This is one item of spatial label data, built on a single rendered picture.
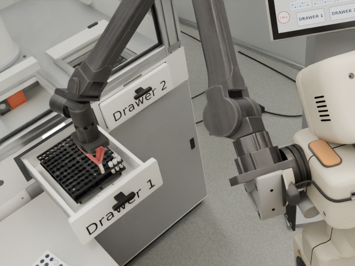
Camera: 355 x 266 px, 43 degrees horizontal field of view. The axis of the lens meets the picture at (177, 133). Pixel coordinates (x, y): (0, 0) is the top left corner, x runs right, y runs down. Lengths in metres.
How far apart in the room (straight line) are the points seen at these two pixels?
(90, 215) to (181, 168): 0.81
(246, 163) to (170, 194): 1.21
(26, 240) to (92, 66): 0.60
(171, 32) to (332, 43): 0.61
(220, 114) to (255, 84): 2.08
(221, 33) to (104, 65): 0.33
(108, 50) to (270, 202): 0.52
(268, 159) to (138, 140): 0.93
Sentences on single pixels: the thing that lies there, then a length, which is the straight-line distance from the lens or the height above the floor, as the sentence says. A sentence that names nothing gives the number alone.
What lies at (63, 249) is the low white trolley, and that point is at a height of 0.76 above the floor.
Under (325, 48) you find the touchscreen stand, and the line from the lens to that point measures 1.83.
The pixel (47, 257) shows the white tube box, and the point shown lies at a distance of 1.37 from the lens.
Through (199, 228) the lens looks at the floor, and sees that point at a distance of 2.24.
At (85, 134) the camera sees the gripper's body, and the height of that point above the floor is 1.08.
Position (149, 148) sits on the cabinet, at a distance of 1.77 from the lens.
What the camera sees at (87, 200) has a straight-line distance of 1.37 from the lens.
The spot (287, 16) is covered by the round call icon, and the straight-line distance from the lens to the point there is 1.62.
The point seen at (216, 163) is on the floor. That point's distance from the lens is 2.48.
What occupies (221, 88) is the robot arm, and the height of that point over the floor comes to 1.31.
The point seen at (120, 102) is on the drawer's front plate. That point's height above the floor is 0.90.
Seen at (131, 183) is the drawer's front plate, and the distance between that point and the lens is 1.27.
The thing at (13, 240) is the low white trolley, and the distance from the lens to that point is 1.48.
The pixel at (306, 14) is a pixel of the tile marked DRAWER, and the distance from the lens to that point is 1.64.
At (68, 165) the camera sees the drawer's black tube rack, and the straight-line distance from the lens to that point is 1.39.
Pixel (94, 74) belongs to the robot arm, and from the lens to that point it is 1.12.
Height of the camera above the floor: 1.86
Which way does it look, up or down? 44 degrees down
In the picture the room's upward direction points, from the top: 12 degrees counter-clockwise
